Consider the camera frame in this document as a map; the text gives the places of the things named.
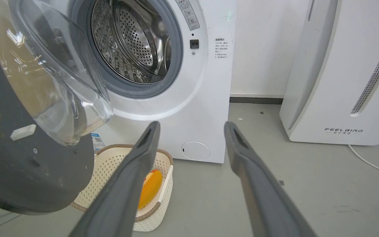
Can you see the round washing machine door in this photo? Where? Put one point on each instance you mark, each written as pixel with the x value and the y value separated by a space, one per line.
pixel 28 108

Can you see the white Feelbird air purifier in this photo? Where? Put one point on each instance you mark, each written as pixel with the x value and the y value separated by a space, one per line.
pixel 344 69

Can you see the orange yellow toy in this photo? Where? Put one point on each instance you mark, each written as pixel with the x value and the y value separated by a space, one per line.
pixel 150 188

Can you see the cream perforated laundry basket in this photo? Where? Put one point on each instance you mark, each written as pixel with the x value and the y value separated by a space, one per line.
pixel 110 171

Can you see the white front-load washing machine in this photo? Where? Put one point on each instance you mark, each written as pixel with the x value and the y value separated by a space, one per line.
pixel 189 98

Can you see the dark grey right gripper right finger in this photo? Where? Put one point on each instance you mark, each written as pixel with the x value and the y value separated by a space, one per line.
pixel 262 197

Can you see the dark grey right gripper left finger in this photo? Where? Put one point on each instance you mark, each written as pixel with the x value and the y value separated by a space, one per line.
pixel 123 194

